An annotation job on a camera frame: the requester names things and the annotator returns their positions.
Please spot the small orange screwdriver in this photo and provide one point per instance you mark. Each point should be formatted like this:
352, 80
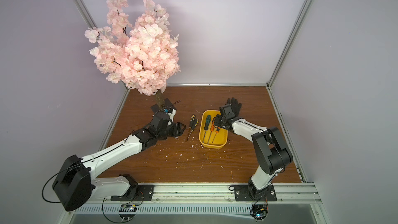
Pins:
216, 131

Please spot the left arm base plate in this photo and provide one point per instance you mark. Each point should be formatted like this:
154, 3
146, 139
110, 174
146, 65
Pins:
141, 192

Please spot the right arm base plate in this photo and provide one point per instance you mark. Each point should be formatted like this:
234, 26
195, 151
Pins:
246, 192

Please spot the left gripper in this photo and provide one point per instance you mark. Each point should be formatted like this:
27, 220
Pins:
177, 128

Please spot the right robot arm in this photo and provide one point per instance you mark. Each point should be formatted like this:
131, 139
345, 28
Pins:
272, 151

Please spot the aluminium front rail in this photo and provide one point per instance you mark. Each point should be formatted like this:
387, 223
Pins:
221, 193

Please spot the yellow black striped screwdriver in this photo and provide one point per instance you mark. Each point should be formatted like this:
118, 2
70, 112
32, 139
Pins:
192, 119

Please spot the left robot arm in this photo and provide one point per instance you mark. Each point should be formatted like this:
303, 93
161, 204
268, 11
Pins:
78, 180

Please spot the large green black screwdriver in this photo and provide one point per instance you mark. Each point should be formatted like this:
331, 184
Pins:
206, 126

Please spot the yellow plastic storage box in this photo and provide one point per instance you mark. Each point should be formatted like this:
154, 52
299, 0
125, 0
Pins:
221, 138

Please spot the pink artificial blossom tree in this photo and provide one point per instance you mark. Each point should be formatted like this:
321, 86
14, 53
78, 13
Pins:
142, 55

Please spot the black work glove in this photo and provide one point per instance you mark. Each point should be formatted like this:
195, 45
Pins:
235, 106

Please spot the controller board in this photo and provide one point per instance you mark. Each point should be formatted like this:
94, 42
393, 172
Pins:
127, 212
259, 211

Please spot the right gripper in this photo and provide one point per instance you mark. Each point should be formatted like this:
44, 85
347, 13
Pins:
228, 110

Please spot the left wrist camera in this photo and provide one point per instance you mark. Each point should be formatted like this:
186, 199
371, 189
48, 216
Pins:
171, 112

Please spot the left controller board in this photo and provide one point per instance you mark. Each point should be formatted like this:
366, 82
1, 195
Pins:
127, 212

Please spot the right controller board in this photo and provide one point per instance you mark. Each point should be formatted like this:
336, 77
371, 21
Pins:
259, 211

